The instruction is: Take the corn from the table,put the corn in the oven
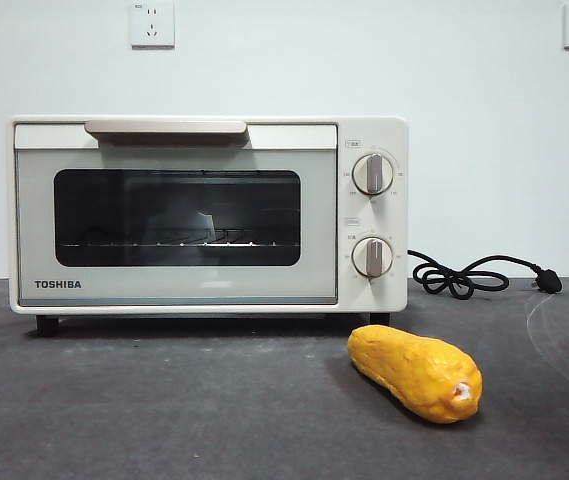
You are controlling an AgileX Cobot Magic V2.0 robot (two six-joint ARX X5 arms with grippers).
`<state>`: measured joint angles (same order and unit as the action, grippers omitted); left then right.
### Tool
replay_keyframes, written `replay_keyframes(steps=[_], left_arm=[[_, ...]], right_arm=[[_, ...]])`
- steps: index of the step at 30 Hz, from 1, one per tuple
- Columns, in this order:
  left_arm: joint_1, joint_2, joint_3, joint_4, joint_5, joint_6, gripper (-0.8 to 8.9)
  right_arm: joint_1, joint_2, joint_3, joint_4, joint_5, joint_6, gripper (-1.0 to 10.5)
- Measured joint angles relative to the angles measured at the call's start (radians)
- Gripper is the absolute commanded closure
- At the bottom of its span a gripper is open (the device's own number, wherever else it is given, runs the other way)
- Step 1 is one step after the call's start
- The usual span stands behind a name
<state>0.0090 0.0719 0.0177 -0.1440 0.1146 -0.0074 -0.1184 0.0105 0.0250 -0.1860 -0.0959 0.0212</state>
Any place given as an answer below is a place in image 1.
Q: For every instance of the yellow corn cob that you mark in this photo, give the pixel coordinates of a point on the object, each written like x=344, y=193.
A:
x=409, y=370

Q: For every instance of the cream oven knob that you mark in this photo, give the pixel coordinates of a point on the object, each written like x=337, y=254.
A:
x=373, y=257
x=373, y=174

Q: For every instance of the cream Toshiba toaster oven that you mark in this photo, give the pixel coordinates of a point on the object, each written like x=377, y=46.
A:
x=394, y=220

